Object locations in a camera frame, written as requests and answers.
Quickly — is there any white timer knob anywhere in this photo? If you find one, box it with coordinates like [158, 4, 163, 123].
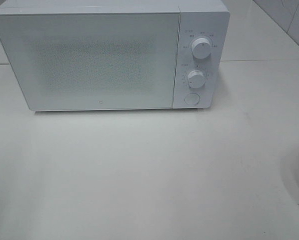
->
[187, 70, 207, 89]

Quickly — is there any upper white power knob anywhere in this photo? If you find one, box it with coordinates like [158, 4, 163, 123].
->
[190, 36, 212, 60]

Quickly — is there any white microwave oven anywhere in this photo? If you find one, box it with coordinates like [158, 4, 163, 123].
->
[0, 0, 230, 110]

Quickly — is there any white microwave door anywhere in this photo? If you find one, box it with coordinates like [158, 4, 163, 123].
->
[0, 13, 179, 111]

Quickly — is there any round door release button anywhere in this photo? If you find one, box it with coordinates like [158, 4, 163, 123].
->
[184, 93, 200, 106]

